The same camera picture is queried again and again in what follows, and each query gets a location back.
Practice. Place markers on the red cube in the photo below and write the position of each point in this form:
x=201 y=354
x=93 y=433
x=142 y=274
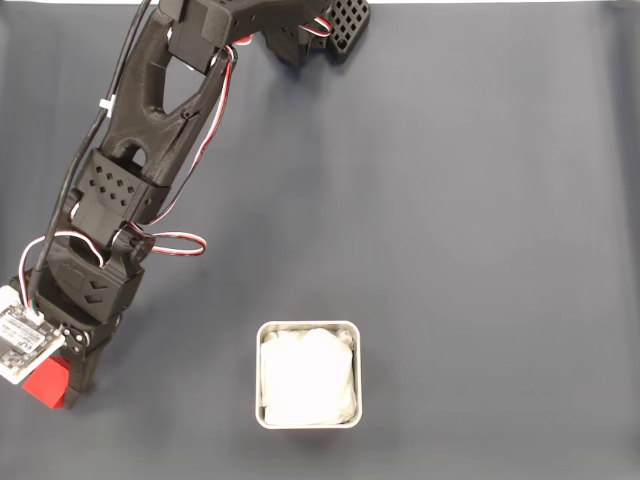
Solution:
x=47 y=385

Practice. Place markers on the square open-top box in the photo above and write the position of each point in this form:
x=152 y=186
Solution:
x=258 y=375

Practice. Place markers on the white crumpled tissue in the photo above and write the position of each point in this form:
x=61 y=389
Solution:
x=307 y=375

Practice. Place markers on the white camera circuit board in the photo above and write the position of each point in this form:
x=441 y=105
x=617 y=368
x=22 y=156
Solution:
x=22 y=345

